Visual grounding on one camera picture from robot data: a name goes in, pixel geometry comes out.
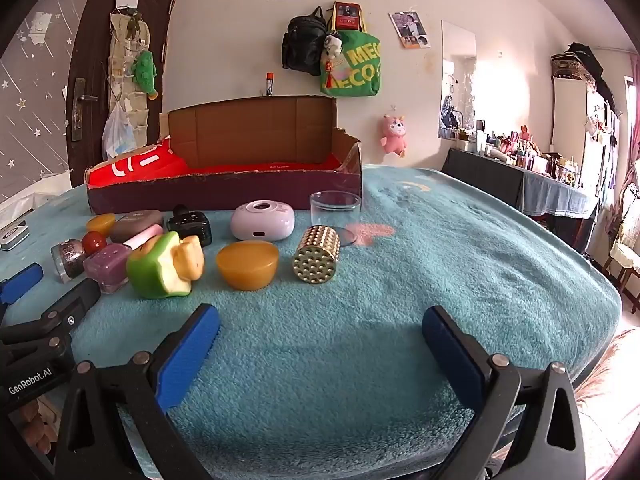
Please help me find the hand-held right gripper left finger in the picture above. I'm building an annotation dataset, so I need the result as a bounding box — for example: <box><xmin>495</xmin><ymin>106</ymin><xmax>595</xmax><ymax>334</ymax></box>
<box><xmin>54</xmin><ymin>303</ymin><xmax>221</xmax><ymax>480</ymax></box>

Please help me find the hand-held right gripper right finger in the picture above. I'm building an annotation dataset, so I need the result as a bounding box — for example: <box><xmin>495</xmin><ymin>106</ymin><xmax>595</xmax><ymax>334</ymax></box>
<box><xmin>421</xmin><ymin>305</ymin><xmax>587</xmax><ymax>480</ymax></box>

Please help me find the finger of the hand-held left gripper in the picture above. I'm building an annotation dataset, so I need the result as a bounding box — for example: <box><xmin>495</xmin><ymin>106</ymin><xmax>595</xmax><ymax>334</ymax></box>
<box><xmin>0</xmin><ymin>277</ymin><xmax>102</xmax><ymax>361</ymax></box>
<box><xmin>0</xmin><ymin>262</ymin><xmax>44</xmax><ymax>307</ymax></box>

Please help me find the silver glitter jar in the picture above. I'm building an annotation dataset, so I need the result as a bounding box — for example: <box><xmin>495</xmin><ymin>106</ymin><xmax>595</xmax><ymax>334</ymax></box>
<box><xmin>50</xmin><ymin>238</ymin><xmax>87</xmax><ymax>283</ymax></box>

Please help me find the purple nail polish bottle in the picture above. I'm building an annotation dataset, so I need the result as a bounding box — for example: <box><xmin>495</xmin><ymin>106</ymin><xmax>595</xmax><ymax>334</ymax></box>
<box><xmin>82</xmin><ymin>224</ymin><xmax>164</xmax><ymax>295</ymax></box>

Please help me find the dark red ball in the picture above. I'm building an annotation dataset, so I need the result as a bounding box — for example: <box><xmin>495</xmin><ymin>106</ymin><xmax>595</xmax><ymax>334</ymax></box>
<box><xmin>81</xmin><ymin>231</ymin><xmax>108</xmax><ymax>256</ymax></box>

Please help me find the green apple elephant toy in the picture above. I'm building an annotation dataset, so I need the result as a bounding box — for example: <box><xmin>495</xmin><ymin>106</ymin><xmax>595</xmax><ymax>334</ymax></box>
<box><xmin>125</xmin><ymin>230</ymin><xmax>206</xmax><ymax>300</ymax></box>

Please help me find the small amber soap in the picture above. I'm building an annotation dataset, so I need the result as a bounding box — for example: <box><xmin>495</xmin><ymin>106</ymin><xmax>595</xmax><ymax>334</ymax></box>
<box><xmin>85</xmin><ymin>213</ymin><xmax>117</xmax><ymax>237</ymax></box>

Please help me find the brown oval case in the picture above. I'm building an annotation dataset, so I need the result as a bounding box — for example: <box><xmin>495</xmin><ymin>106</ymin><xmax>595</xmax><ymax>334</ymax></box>
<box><xmin>109</xmin><ymin>209</ymin><xmax>165</xmax><ymax>244</ymax></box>

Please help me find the large amber soap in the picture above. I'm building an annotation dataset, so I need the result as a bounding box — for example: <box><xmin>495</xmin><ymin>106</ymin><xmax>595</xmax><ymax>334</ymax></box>
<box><xmin>215</xmin><ymin>240</ymin><xmax>280</xmax><ymax>291</ymax></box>

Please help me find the small black device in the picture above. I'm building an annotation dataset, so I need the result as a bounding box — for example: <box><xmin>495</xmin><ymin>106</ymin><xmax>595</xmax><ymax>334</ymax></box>
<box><xmin>166</xmin><ymin>204</ymin><xmax>213</xmax><ymax>248</ymax></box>

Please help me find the lilac round case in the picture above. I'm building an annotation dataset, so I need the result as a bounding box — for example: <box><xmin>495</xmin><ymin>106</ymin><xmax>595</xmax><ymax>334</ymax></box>
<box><xmin>230</xmin><ymin>200</ymin><xmax>296</xmax><ymax>242</ymax></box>

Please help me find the gold studded cylinder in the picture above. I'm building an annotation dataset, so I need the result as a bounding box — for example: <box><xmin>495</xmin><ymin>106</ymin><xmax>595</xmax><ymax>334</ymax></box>
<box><xmin>292</xmin><ymin>225</ymin><xmax>341</xmax><ymax>285</ymax></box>

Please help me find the cardboard box with red lining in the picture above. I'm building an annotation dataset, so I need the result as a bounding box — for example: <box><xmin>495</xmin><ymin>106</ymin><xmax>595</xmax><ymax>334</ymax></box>
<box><xmin>84</xmin><ymin>95</ymin><xmax>363</xmax><ymax>216</ymax></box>

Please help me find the clear plastic cup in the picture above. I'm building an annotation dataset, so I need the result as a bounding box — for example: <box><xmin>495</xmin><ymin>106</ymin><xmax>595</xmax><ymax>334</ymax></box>
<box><xmin>309</xmin><ymin>190</ymin><xmax>362</xmax><ymax>229</ymax></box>

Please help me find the silver device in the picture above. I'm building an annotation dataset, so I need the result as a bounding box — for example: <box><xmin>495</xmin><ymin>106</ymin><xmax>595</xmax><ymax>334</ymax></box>
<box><xmin>0</xmin><ymin>220</ymin><xmax>31</xmax><ymax>252</ymax></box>

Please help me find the teal fleece blanket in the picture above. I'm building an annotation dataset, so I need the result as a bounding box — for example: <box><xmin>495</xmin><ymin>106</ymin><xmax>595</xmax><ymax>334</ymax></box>
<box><xmin>0</xmin><ymin>162</ymin><xmax>623</xmax><ymax>480</ymax></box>

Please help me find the pink floral sheet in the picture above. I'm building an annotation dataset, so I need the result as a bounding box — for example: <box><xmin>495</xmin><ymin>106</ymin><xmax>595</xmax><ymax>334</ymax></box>
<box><xmin>575</xmin><ymin>330</ymin><xmax>640</xmax><ymax>480</ymax></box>

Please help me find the white plastic bag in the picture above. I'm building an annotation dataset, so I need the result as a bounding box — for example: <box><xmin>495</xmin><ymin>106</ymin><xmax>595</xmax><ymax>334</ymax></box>
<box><xmin>102</xmin><ymin>102</ymin><xmax>137</xmax><ymax>161</ymax></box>

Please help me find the side table with dark cloth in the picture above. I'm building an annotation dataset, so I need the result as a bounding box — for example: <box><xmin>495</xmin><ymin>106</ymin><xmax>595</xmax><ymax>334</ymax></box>
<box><xmin>441</xmin><ymin>147</ymin><xmax>598</xmax><ymax>251</ymax></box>

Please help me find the wooden chair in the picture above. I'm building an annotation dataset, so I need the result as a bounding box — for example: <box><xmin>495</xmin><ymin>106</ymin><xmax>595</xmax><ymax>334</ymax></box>
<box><xmin>602</xmin><ymin>185</ymin><xmax>640</xmax><ymax>311</ymax></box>

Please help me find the row of cosmetic bottles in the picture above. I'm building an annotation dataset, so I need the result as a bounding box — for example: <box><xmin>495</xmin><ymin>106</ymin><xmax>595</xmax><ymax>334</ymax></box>
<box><xmin>452</xmin><ymin>120</ymin><xmax>591</xmax><ymax>191</ymax></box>

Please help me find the pink plush toy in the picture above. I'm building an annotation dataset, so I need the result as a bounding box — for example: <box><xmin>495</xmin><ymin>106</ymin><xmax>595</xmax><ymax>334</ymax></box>
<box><xmin>380</xmin><ymin>114</ymin><xmax>408</xmax><ymax>157</ymax></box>

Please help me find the dark brown door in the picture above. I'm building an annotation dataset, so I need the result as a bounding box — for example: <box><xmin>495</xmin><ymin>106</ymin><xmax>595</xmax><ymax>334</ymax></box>
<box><xmin>65</xmin><ymin>0</ymin><xmax>180</xmax><ymax>176</ymax></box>

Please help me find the green plush toy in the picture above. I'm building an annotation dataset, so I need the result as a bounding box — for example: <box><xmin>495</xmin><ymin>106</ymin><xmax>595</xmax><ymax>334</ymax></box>
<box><xmin>131</xmin><ymin>50</ymin><xmax>160</xmax><ymax>98</ymax></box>

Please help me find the beige hanging organizer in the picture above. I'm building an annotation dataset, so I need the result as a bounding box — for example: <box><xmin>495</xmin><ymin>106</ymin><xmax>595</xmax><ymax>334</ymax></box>
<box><xmin>102</xmin><ymin>7</ymin><xmax>152</xmax><ymax>161</ymax></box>

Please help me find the white cabinet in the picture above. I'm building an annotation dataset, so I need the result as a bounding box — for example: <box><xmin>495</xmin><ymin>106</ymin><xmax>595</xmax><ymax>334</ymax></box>
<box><xmin>551</xmin><ymin>77</ymin><xmax>621</xmax><ymax>201</ymax></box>

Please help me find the green tote bag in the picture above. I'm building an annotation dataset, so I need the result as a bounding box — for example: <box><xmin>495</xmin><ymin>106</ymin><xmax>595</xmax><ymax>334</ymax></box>
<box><xmin>320</xmin><ymin>2</ymin><xmax>383</xmax><ymax>98</ymax></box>

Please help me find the black bag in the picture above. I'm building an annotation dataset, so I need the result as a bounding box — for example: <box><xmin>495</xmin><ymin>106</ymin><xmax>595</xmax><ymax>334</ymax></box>
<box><xmin>551</xmin><ymin>42</ymin><xmax>613</xmax><ymax>106</ymax></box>

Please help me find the black backpack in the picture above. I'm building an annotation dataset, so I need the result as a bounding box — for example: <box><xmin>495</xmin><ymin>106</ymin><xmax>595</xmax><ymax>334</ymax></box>
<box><xmin>281</xmin><ymin>6</ymin><xmax>328</xmax><ymax>77</ymax></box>

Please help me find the red framed bag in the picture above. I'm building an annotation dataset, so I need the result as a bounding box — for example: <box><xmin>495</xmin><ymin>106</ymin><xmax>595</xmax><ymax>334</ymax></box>
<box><xmin>332</xmin><ymin>1</ymin><xmax>362</xmax><ymax>31</ymax></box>

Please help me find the brass door handle plate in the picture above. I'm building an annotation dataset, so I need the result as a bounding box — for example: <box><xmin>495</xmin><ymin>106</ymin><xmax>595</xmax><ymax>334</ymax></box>
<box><xmin>71</xmin><ymin>78</ymin><xmax>99</xmax><ymax>142</ymax></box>

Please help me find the wall mirror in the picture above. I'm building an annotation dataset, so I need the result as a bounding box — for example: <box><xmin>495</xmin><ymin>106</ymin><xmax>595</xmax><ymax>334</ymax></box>
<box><xmin>438</xmin><ymin>20</ymin><xmax>477</xmax><ymax>141</ymax></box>

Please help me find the wall photo print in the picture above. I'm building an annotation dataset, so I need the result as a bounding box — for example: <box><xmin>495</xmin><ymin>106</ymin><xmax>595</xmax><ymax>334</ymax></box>
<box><xmin>389</xmin><ymin>10</ymin><xmax>432</xmax><ymax>50</ymax></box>

